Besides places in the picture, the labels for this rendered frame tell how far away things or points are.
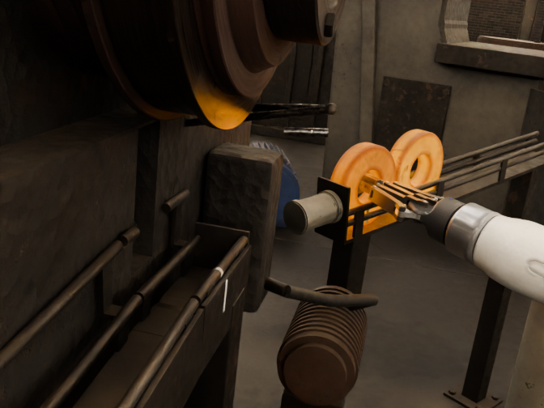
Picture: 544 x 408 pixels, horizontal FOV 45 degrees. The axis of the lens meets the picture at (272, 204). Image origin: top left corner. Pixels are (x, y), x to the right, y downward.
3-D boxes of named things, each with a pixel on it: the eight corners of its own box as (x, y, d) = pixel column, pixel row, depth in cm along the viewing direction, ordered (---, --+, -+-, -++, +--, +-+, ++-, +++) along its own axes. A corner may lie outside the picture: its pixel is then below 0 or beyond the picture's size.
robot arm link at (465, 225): (495, 261, 107) (464, 245, 111) (512, 210, 104) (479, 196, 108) (465, 272, 101) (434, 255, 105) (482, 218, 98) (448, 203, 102)
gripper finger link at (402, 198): (424, 223, 110) (420, 224, 110) (373, 198, 118) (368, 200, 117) (431, 201, 109) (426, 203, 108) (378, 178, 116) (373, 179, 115)
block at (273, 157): (188, 303, 99) (201, 149, 92) (205, 282, 107) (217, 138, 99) (257, 317, 97) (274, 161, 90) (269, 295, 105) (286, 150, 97)
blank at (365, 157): (329, 149, 113) (344, 154, 111) (386, 134, 123) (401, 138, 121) (324, 231, 119) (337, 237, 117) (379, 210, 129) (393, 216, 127)
